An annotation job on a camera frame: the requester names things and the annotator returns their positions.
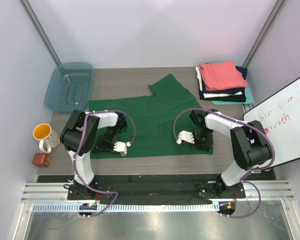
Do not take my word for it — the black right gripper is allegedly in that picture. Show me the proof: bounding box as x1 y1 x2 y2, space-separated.
190 128 214 151

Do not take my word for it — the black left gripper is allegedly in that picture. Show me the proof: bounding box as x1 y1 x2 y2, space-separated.
92 126 119 154

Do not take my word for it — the green t shirt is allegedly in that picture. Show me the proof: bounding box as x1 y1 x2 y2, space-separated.
88 74 213 158

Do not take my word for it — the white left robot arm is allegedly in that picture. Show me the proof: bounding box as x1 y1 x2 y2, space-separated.
60 109 129 200

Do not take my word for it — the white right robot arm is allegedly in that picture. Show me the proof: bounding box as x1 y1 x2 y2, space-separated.
189 110 274 198

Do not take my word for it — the folded white t shirt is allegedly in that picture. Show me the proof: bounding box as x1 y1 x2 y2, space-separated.
195 67 245 98

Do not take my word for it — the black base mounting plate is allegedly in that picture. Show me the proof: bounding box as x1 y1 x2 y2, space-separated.
36 173 277 206

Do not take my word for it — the white floral mug orange inside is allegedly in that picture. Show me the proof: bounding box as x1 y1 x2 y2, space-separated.
32 123 60 154

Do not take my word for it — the teal plastic tray lid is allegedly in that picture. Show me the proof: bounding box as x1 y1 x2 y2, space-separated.
210 84 254 105

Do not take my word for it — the teal translucent plastic bin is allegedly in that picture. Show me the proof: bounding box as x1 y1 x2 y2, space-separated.
44 62 94 114

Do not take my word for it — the folded coral t shirt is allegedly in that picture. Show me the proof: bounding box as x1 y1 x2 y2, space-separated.
199 60 248 92

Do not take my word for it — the red brown block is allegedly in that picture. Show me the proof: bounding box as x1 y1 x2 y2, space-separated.
32 153 51 168

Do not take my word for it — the folded navy t shirt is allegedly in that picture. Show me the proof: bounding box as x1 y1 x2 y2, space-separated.
214 64 248 91

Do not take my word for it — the white whiteboard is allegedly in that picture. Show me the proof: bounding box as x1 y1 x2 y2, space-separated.
243 77 300 167

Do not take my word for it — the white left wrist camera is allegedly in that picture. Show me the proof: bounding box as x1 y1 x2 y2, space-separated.
112 141 131 157

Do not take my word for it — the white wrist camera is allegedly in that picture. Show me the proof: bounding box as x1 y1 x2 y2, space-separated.
112 141 131 157
176 130 195 145

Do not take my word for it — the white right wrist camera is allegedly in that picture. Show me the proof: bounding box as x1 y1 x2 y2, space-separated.
176 130 195 145

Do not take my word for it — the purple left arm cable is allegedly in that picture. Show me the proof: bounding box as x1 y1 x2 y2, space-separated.
73 109 137 217

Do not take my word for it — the aluminium extrusion rail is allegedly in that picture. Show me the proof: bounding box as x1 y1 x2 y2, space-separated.
21 180 294 205

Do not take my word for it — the white slotted cable duct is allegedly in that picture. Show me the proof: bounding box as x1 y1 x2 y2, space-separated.
32 202 220 213

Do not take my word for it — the right aluminium corner post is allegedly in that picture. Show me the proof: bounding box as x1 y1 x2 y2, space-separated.
242 0 287 68

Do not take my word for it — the aluminium corner post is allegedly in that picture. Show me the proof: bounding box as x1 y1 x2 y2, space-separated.
19 0 62 66
242 0 287 68

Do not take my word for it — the left aluminium corner post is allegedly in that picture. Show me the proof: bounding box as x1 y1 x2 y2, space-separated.
19 0 62 66

